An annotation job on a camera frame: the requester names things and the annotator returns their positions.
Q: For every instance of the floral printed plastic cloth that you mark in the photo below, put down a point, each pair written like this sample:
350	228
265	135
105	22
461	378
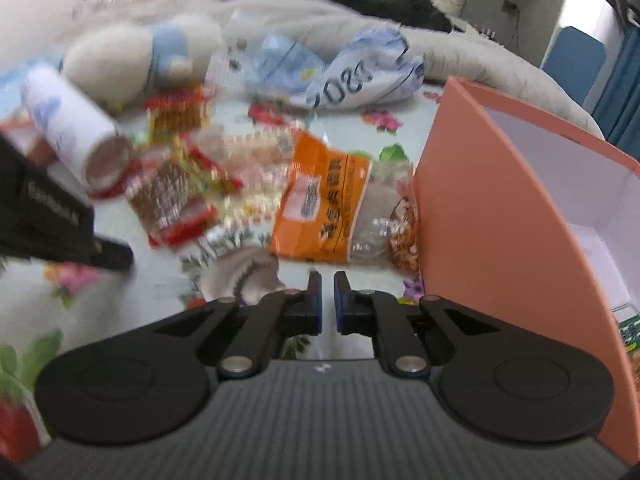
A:
165	280

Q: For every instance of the blue curtain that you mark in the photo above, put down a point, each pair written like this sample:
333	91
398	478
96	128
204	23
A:
620	100

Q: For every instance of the grey quilt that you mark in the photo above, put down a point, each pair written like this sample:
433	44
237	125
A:
325	20

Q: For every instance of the blue covered chair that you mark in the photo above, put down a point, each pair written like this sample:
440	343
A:
575	60

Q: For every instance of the red round lid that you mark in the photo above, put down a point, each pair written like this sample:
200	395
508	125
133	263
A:
107	191

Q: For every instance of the orange nut snack packet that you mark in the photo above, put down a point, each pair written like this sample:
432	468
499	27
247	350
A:
320	200

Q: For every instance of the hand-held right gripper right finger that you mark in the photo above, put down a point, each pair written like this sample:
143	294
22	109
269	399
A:
341	305

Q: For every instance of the white cylinder canister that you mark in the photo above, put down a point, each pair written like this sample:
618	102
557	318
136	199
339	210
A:
70	120

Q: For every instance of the blue white plastic bag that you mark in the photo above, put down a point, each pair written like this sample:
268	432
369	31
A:
350	75

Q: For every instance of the red yellow cracker packet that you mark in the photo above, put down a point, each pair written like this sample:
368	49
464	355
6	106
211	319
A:
180	115

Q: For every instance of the pink cardboard box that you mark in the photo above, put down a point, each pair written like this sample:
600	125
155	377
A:
475	210

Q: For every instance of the brown biscuit packet red trim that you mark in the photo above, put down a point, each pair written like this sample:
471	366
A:
167	200

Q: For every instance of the green white snack packet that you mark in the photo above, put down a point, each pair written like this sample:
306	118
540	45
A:
630	330

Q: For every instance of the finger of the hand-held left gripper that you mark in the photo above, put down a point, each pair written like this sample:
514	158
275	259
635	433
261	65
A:
115	256

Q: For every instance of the white blue plush toy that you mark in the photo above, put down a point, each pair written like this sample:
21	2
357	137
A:
125	60

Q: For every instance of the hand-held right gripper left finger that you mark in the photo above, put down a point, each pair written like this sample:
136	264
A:
315	305

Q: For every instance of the black wall charger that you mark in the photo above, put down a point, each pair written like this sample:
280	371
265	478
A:
511	7

